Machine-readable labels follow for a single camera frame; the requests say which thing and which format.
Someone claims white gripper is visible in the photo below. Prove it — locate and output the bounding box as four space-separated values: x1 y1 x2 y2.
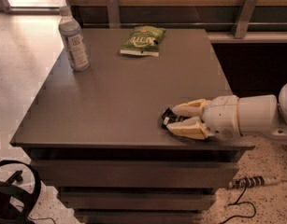
166 95 240 140

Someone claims dark chocolate rxbar wrapper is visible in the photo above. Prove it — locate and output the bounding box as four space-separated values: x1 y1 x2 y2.
160 107 188 139

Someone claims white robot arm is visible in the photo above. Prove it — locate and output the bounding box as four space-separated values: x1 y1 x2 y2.
162 83 287 142

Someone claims green jalapeno chip bag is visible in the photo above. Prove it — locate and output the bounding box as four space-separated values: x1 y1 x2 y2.
120 26 165 57

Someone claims white power strip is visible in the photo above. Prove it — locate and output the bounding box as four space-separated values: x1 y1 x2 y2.
227 175 280 189

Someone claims grey drawer cabinet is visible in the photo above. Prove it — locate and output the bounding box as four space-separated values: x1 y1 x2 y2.
12 29 244 224

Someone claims clear plastic water bottle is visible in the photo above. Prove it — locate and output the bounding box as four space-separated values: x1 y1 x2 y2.
58 7 90 72

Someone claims black chair base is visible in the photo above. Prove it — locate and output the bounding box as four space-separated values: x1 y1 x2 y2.
0 160 41 224

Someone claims black power cable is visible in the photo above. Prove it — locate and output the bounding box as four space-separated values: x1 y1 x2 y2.
217 181 258 224

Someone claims right metal shelf bracket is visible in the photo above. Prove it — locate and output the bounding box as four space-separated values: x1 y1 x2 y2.
232 0 258 39

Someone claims metal shelf bracket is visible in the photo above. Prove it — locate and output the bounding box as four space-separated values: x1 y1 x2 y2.
106 0 121 29
232 0 258 39

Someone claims left metal shelf bracket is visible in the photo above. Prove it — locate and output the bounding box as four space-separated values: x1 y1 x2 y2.
106 0 121 29

